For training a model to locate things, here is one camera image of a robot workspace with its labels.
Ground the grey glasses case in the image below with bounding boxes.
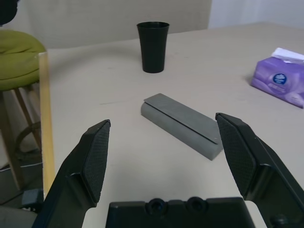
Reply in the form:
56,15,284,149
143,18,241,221
141,93,224,162

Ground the black rounded object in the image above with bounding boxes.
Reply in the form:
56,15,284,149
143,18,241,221
0,0,19,26

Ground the green cushioned wooden stool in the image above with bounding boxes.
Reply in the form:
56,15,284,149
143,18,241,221
0,29,48,190

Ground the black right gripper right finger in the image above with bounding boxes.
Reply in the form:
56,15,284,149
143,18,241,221
215,113,304,228

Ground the white floor cable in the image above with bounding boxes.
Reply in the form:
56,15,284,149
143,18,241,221
0,162,43,172

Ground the black cup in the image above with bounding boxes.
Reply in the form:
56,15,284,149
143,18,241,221
136,21,171,74

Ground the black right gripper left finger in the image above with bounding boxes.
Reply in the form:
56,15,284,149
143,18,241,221
32,119,111,228

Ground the purple tissue pack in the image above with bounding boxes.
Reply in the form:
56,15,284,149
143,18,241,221
250,47,304,109

